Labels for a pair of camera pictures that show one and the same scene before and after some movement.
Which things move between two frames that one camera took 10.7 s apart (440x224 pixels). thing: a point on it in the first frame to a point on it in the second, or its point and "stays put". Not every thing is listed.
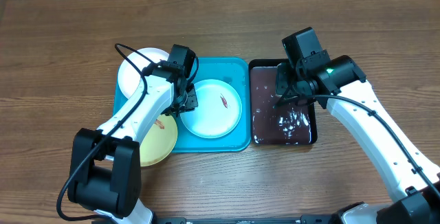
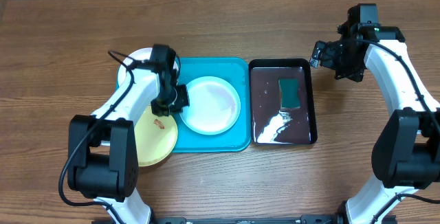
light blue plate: (218, 112) stays put
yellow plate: (159, 141) stays put
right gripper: (299, 95) to (331, 51)
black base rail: (304, 219) stays put
